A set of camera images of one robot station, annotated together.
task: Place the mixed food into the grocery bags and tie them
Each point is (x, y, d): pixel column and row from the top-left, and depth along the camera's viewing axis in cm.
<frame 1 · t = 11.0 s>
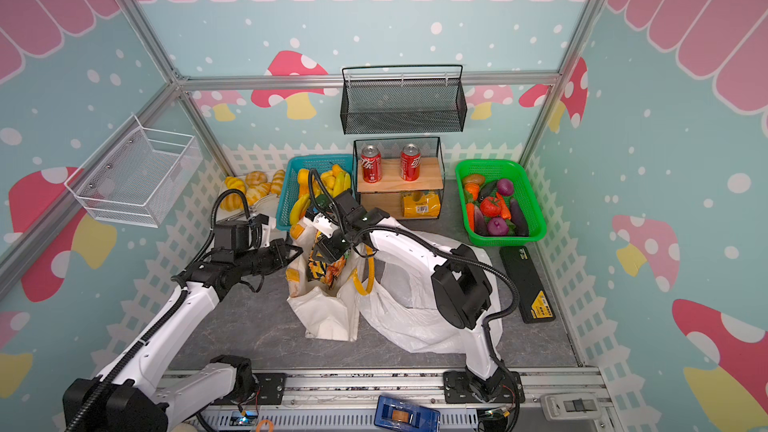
left hand: (301, 256, 79), fingers closed
right hand: (317, 249, 82), fingers open
white plastic grocery bag: (397, 299, 88), point 4 cm above the table
cream canvas tote bag: (327, 313, 80), point 8 cm above the table
teal plastic fruit basket: (289, 189, 116), point 3 cm above the table
green plastic vegetable basket: (477, 178, 116), point 6 cm above the table
black yellow snack bag: (321, 270, 80), point 16 cm above the table
black flat box: (534, 303, 89), point 2 cm above the table
purple onion toy: (505, 187, 114), point 5 cm above the table
red strawberry toy: (490, 206, 107), point 6 cm above the table
yellow banana toy: (299, 209, 107), point 5 cm above the table
dark eggplant toy: (519, 219, 105), point 4 cm above the table

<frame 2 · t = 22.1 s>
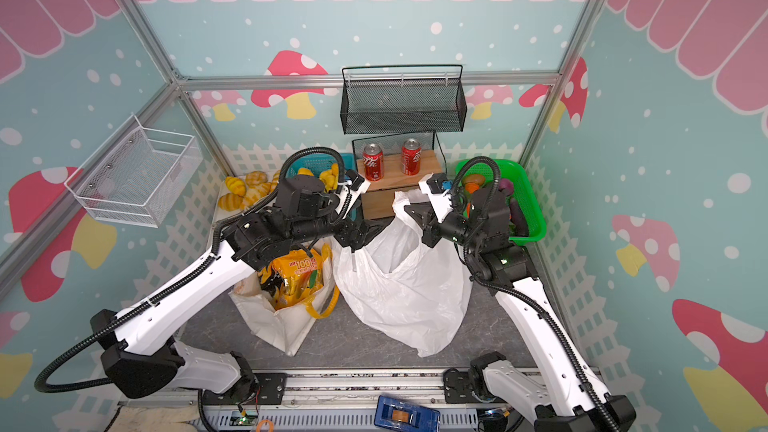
left hand: (366, 219, 67), fingers open
right hand: (406, 207, 65), fingers closed
cream canvas tote bag: (287, 328, 75), point 11 cm above the table
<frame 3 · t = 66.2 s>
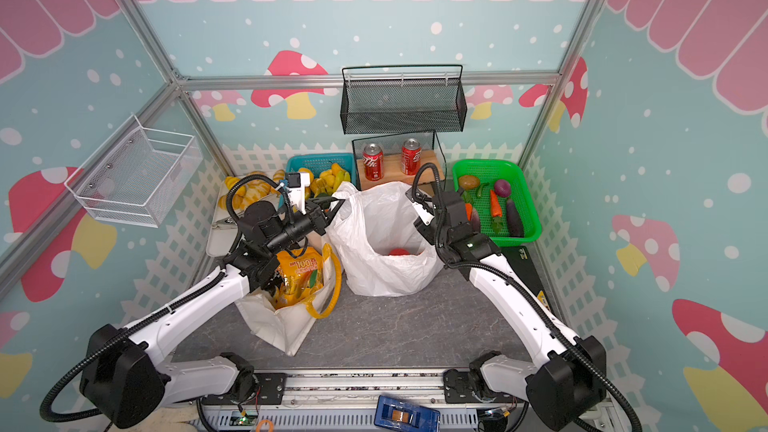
left hand: (344, 204, 71), fingers closed
right hand: (431, 207, 79), fingers open
white plastic grocery bag: (387, 251, 93), point 8 cm above the table
orange carrot toy: (495, 206, 108), point 5 cm above the table
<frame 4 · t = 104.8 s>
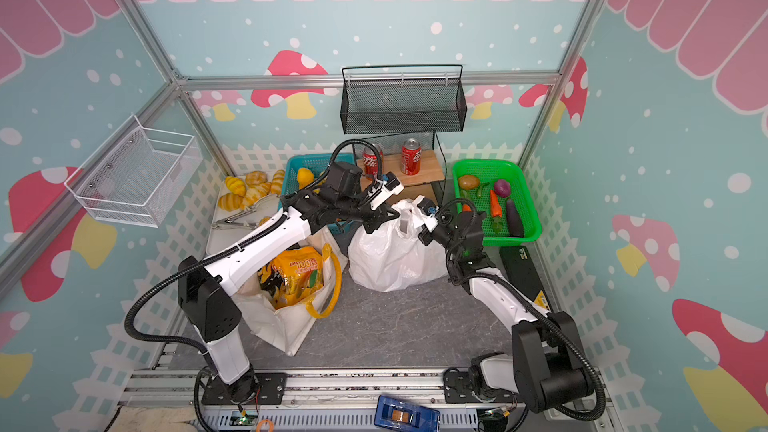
left hand: (394, 218, 77), fingers closed
right hand: (411, 205, 80), fingers closed
metal tongs on tray: (228, 224, 105), point 3 cm above the table
